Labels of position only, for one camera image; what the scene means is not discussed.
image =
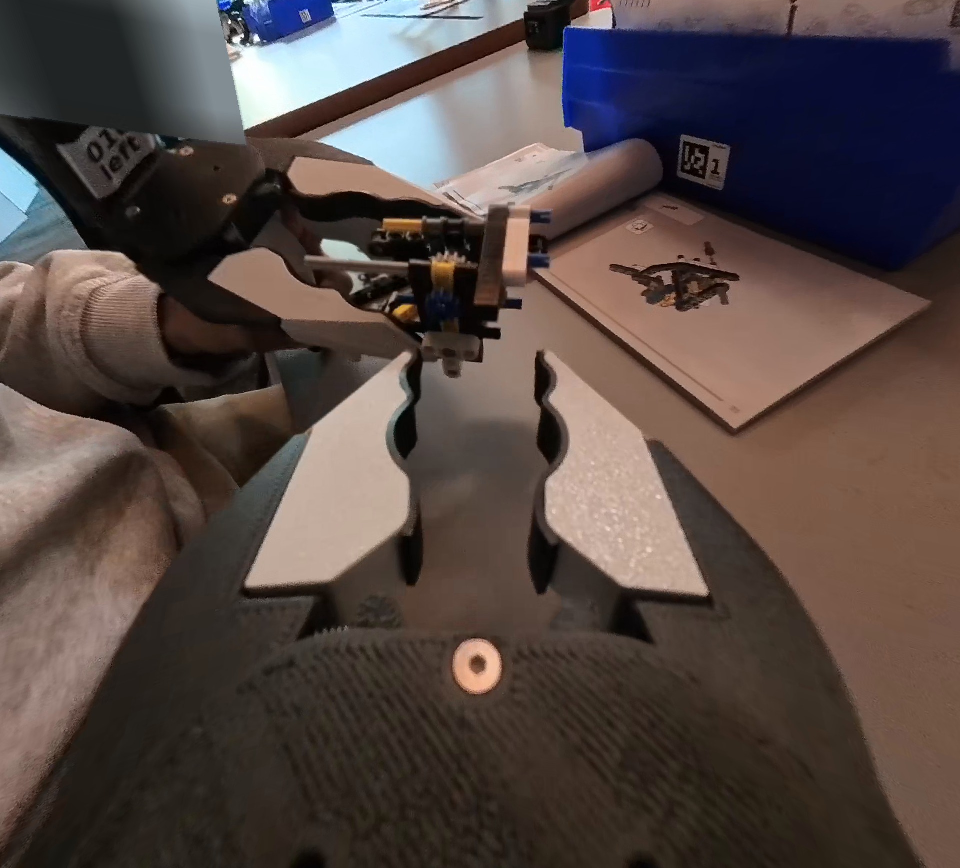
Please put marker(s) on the small black box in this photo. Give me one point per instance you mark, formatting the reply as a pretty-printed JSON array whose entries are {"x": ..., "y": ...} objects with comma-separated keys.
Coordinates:
[{"x": 547, "y": 24}]

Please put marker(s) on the long grey table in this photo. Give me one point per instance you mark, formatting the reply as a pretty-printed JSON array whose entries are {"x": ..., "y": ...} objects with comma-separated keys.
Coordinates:
[{"x": 375, "y": 65}]

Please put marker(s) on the lego technic gear assembly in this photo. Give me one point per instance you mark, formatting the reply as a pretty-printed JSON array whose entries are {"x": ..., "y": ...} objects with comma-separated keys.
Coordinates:
[{"x": 517, "y": 245}]

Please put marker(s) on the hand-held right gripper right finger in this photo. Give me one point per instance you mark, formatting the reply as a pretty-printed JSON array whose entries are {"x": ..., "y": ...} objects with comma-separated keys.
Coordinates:
[{"x": 622, "y": 508}]

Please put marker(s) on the person's left hand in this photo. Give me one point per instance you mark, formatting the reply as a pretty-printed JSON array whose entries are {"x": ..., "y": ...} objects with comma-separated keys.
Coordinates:
[{"x": 217, "y": 335}]

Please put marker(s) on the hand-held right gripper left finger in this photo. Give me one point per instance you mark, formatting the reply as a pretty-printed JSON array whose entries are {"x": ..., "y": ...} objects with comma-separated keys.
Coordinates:
[{"x": 337, "y": 493}]

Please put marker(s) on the person's left forearm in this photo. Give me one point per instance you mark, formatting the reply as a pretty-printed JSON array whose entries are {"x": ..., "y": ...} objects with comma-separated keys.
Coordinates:
[{"x": 75, "y": 320}]

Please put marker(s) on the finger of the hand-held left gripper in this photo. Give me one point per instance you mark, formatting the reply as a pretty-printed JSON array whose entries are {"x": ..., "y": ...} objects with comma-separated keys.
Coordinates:
[
  {"x": 352, "y": 177},
  {"x": 330, "y": 328}
]

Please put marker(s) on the blue bin with paper bags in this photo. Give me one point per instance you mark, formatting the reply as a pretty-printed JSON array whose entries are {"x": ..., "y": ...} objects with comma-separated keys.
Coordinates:
[{"x": 825, "y": 117}]

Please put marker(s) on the lego instruction booklet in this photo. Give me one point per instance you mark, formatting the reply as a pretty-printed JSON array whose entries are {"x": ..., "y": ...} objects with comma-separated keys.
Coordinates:
[{"x": 787, "y": 335}]

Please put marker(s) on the blue bin holding parts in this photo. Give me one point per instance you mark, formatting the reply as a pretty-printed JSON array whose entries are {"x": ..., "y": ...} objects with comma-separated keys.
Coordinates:
[{"x": 296, "y": 12}]

